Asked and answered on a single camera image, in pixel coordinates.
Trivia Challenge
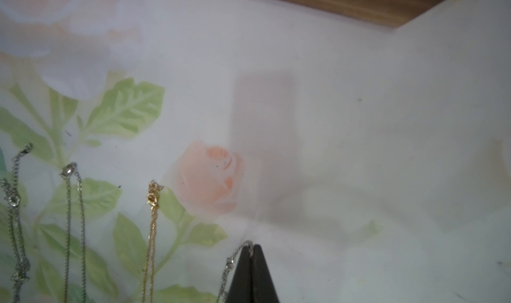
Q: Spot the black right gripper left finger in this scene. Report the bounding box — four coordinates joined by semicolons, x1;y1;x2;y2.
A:
226;244;253;303

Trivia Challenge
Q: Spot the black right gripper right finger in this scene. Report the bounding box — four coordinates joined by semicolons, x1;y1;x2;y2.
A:
251;244;279;303

